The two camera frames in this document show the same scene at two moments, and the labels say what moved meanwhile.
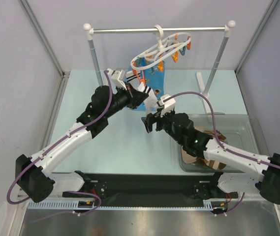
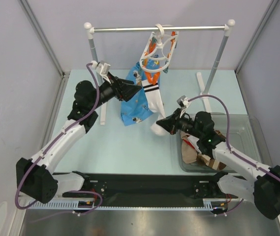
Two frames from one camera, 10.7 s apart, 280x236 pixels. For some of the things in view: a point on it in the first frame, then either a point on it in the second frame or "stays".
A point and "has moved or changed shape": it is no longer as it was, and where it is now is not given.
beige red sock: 187,158 stays
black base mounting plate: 152,189 stays
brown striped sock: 213,164 stays
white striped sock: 151,103 has moved or changed shape
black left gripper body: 131,102 → 113,89
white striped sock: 132,79 → 154,103
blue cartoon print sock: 155,79 → 137,108
